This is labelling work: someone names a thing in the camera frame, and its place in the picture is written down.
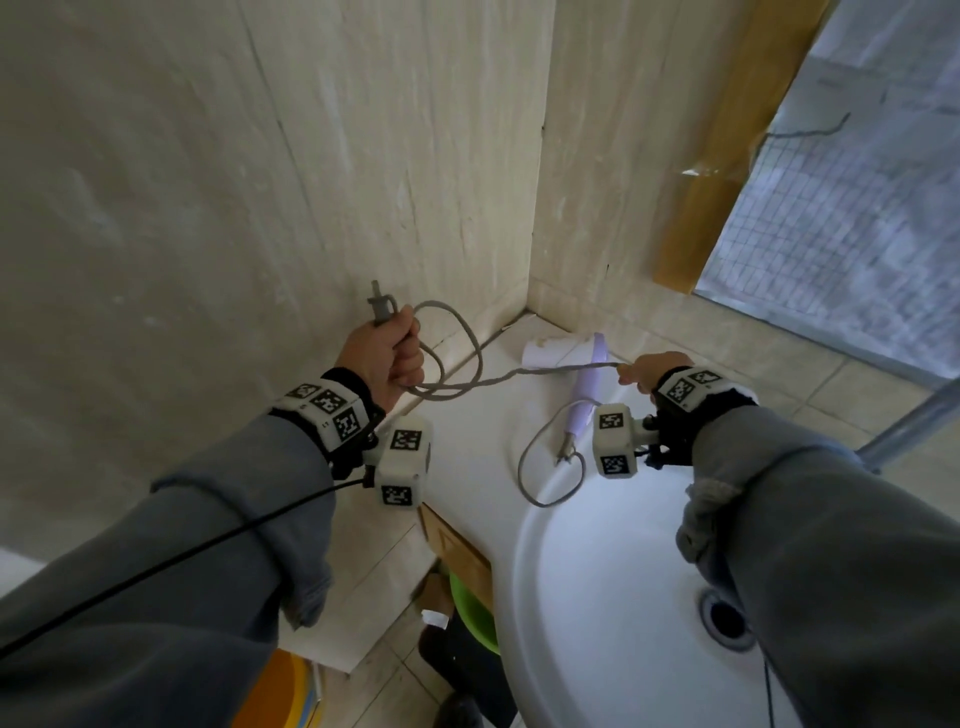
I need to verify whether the black marker wristband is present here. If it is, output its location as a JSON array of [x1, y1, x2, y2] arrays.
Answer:
[[643, 365, 759, 471], [268, 366, 387, 481]]

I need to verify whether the white marker wrist camera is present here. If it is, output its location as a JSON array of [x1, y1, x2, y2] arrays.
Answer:
[[364, 414, 435, 509], [592, 403, 660, 479]]

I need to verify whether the person's right hand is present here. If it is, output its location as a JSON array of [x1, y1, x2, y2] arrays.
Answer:
[[616, 351, 695, 396]]

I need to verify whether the person's left forearm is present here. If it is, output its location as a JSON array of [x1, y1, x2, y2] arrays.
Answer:
[[0, 412, 339, 728]]

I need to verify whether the chrome metal pipe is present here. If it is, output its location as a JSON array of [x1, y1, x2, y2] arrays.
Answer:
[[857, 377, 960, 474]]

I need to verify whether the metal sink drain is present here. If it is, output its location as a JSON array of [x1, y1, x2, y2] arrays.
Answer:
[[698, 588, 758, 653]]

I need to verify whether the white ceramic sink basin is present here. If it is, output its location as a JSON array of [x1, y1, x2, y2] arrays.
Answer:
[[493, 378, 805, 728]]

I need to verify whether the orange plastic bucket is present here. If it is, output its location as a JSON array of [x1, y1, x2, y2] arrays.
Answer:
[[231, 648, 325, 728]]

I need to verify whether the window with wire mesh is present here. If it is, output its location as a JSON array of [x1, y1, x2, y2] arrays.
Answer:
[[693, 0, 960, 385]]

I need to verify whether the wooden window frame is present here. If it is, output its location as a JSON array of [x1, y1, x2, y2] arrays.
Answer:
[[651, 0, 835, 295]]

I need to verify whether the green plastic basin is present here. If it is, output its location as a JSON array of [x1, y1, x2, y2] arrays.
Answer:
[[447, 573, 501, 656]]

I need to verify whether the brown cardboard piece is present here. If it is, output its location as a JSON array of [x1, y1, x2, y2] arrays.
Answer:
[[411, 572, 456, 632]]

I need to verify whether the purple handheld appliance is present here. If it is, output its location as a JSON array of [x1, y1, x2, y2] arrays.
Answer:
[[555, 332, 610, 466]]

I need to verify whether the person's left hand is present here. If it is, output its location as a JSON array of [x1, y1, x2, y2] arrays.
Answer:
[[335, 305, 426, 412]]

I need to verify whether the black bag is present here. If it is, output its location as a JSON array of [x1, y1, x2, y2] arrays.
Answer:
[[417, 621, 520, 728]]

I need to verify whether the gray power cable with plug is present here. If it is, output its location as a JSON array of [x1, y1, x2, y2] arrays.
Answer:
[[366, 279, 625, 509]]

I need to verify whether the person's right forearm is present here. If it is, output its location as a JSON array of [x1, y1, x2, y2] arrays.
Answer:
[[675, 405, 960, 728]]

